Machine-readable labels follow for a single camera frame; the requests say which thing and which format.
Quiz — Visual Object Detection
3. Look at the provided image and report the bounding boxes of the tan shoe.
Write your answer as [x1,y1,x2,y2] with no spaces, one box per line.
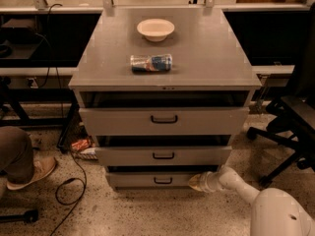
[7,156,57,191]

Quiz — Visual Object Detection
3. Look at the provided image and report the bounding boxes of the orange snack packet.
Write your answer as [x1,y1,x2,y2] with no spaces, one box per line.
[71,138,92,152]

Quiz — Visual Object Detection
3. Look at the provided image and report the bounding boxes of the wall power outlet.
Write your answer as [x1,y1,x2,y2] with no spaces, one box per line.
[28,78,38,89]

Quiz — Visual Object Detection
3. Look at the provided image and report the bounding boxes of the black chair base left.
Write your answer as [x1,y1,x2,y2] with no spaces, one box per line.
[0,209,38,223]

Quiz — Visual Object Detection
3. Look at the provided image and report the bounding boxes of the grey drawer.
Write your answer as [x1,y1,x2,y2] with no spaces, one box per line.
[95,147,231,166]
[105,165,219,189]
[79,107,249,136]

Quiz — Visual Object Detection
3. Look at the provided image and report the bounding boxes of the blue silver drink can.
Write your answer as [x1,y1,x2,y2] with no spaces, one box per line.
[130,54,172,72]

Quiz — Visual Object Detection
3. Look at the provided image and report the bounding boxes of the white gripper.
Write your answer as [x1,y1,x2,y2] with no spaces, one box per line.
[188,172,220,193]

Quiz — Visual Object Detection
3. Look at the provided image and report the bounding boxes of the black hanging cable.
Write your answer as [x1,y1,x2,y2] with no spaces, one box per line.
[34,3,67,120]

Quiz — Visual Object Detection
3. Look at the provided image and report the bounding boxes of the grey top drawer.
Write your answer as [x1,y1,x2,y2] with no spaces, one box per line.
[79,107,249,136]

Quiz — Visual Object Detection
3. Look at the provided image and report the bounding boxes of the grey bottom drawer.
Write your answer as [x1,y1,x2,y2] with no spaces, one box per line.
[105,165,219,189]

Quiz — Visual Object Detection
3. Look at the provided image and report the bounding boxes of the brown trouser leg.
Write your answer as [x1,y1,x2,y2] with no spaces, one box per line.
[0,126,34,184]

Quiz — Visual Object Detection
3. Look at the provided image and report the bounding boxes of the black office chair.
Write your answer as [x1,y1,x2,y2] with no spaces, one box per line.
[246,4,315,188]

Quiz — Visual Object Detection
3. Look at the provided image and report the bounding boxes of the black floor cable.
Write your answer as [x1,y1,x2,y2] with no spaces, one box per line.
[48,150,88,236]

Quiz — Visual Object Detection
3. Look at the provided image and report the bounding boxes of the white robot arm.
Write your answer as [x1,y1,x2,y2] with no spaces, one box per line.
[188,166,315,236]

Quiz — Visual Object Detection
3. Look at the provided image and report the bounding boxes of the grey drawer cabinet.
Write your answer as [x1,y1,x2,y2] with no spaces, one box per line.
[68,6,263,190]

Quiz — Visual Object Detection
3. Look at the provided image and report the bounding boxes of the white bowl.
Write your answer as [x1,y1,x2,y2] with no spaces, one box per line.
[137,19,175,42]

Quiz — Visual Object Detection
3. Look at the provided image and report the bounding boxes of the grey middle drawer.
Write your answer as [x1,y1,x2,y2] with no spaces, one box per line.
[95,147,231,166]

